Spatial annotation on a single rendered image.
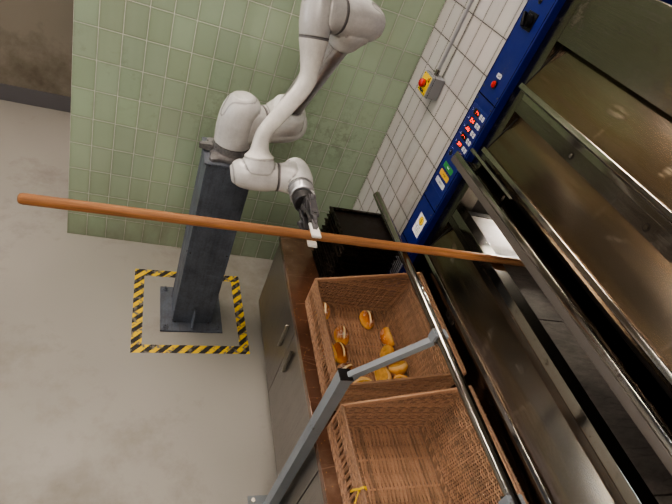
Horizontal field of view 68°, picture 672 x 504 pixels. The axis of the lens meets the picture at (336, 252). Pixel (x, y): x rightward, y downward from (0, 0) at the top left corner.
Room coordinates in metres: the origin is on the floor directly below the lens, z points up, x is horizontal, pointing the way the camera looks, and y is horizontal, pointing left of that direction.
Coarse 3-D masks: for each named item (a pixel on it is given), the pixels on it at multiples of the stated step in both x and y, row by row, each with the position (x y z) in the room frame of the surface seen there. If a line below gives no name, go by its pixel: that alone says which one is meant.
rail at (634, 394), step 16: (464, 160) 1.77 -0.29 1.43; (496, 208) 1.52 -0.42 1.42; (512, 224) 1.43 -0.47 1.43; (528, 256) 1.31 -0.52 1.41; (544, 272) 1.24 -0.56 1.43; (560, 288) 1.18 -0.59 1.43; (576, 320) 1.09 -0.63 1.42; (592, 336) 1.03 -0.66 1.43; (608, 352) 0.99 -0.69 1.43; (624, 384) 0.91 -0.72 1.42; (640, 400) 0.87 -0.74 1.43; (656, 416) 0.84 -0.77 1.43; (656, 432) 0.81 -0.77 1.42
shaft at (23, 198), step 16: (64, 208) 0.94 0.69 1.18; (80, 208) 0.95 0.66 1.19; (96, 208) 0.97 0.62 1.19; (112, 208) 1.00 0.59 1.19; (128, 208) 1.02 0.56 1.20; (192, 224) 1.09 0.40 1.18; (208, 224) 1.11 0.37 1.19; (224, 224) 1.13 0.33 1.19; (240, 224) 1.16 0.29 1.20; (256, 224) 1.19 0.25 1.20; (320, 240) 1.28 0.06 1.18; (336, 240) 1.30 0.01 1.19; (352, 240) 1.33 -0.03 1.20; (368, 240) 1.36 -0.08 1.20; (384, 240) 1.40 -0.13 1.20; (448, 256) 1.51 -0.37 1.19; (464, 256) 1.54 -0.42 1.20; (480, 256) 1.57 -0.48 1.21; (496, 256) 1.61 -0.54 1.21
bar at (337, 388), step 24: (384, 216) 1.62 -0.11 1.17; (408, 264) 1.38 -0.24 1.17; (432, 312) 1.19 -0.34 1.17; (432, 336) 1.11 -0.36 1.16; (384, 360) 1.06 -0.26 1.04; (456, 360) 1.04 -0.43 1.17; (336, 384) 1.00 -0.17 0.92; (456, 384) 0.96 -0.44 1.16; (312, 432) 1.00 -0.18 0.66; (480, 432) 0.84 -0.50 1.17; (288, 480) 1.01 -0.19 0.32; (504, 480) 0.73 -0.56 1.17
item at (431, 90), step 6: (426, 72) 2.44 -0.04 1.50; (432, 72) 2.45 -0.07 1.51; (426, 78) 2.41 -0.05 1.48; (432, 78) 2.37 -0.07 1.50; (438, 78) 2.39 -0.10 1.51; (426, 84) 2.39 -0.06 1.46; (432, 84) 2.37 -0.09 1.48; (438, 84) 2.39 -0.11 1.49; (420, 90) 2.42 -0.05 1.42; (426, 90) 2.37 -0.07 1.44; (432, 90) 2.38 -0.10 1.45; (438, 90) 2.39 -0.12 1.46; (426, 96) 2.37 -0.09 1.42; (432, 96) 2.39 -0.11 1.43
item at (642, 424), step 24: (480, 192) 1.61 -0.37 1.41; (528, 240) 1.44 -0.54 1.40; (528, 264) 1.29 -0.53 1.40; (552, 264) 1.37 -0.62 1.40; (576, 288) 1.30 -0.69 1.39; (600, 312) 1.24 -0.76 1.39; (576, 336) 1.05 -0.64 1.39; (600, 336) 1.09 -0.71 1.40; (600, 360) 0.98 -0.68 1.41; (624, 360) 1.04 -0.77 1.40; (648, 384) 1.00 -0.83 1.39; (624, 408) 0.87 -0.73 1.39; (648, 432) 0.81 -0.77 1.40
